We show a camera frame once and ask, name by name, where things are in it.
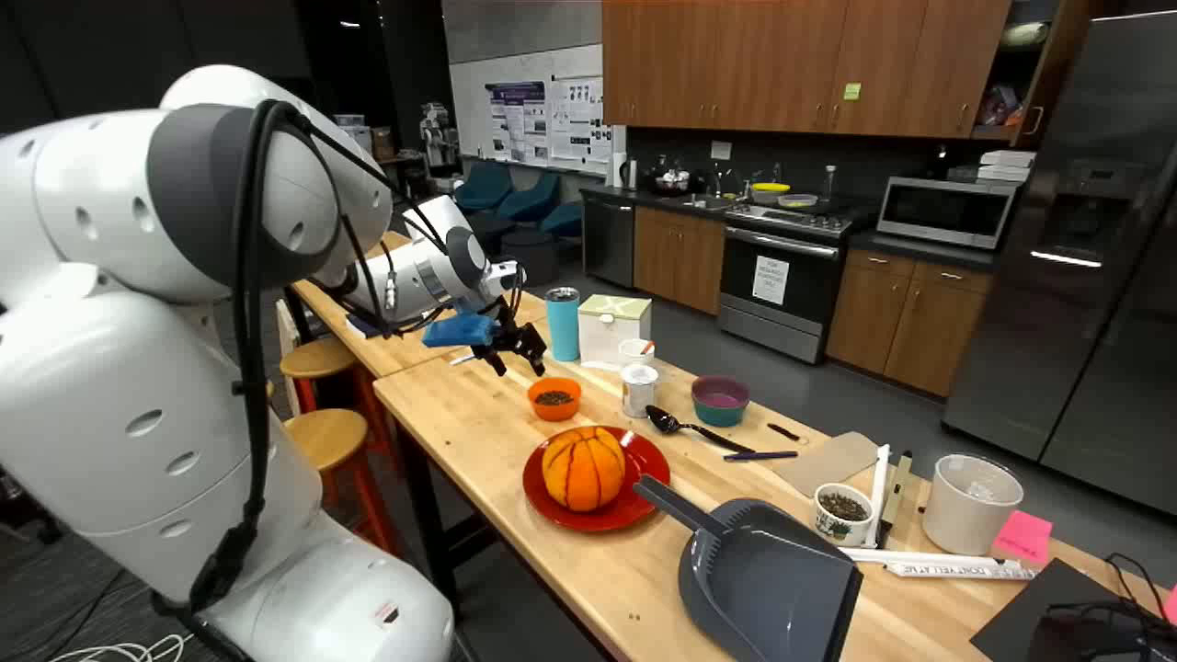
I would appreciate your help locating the blue wrist camera box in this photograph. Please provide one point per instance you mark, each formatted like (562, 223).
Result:
(456, 329)

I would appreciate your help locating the blue lounge chairs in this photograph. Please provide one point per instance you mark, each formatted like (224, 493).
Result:
(519, 196)

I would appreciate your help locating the open cabinet shelf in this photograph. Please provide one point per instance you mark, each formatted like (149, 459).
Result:
(1025, 75)

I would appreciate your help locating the green sticky note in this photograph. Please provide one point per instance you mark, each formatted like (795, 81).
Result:
(849, 93)

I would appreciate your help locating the black dishwasher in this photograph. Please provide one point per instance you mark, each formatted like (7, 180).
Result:
(608, 244)

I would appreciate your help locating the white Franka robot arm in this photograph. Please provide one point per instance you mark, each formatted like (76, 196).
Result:
(122, 405)

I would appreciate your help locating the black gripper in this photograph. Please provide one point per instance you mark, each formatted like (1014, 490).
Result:
(508, 322)

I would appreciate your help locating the wooden wall cabinets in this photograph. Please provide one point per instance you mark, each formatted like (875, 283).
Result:
(757, 60)

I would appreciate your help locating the orange pumpkin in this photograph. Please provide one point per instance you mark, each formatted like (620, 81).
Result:
(582, 470)

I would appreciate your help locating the orange bowl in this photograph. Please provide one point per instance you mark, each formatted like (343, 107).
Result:
(551, 405)

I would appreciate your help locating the large white cup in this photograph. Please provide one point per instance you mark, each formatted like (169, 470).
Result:
(967, 508)

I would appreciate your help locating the yellow bowl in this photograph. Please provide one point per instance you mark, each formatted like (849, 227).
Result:
(771, 190)

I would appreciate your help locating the purple teal bowl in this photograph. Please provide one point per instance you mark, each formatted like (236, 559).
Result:
(719, 402)

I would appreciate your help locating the grey dustpan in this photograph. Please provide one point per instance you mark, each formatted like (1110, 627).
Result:
(772, 589)

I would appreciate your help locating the stainless steel refrigerator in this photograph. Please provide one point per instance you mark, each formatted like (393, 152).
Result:
(1090, 271)

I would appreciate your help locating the metal kettle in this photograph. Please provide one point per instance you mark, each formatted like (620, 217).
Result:
(671, 178)

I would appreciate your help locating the short black marker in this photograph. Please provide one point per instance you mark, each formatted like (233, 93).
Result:
(783, 432)

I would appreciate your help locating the white wall poster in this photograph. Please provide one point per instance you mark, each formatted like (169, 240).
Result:
(538, 115)

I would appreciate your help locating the white power strip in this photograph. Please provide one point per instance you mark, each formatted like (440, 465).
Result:
(958, 569)

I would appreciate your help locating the white printed mug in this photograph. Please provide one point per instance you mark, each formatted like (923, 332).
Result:
(636, 391)

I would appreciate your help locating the small white bean bowl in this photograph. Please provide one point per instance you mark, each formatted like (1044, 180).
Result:
(843, 512)

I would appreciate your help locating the teal tumbler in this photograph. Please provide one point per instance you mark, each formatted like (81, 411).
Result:
(562, 324)

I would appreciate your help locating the stainless steel oven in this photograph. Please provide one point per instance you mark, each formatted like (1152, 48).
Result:
(778, 287)

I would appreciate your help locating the pink sticky note pad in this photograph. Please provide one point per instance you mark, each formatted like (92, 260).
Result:
(1025, 537)

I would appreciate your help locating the clear plastic sheet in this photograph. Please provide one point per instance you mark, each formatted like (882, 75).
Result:
(830, 465)

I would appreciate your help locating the wooden base cabinet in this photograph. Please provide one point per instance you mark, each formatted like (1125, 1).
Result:
(676, 260)
(907, 318)

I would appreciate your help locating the long black marker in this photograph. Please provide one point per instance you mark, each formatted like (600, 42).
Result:
(757, 452)

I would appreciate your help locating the silver microwave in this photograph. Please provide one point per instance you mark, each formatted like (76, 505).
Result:
(940, 212)

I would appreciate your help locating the folded white towels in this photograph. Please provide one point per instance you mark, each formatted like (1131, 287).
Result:
(1004, 167)

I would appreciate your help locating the round wooden stool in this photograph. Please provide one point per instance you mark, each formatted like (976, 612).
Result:
(326, 435)
(318, 357)

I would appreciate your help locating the red plate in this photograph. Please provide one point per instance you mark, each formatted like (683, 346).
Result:
(626, 508)

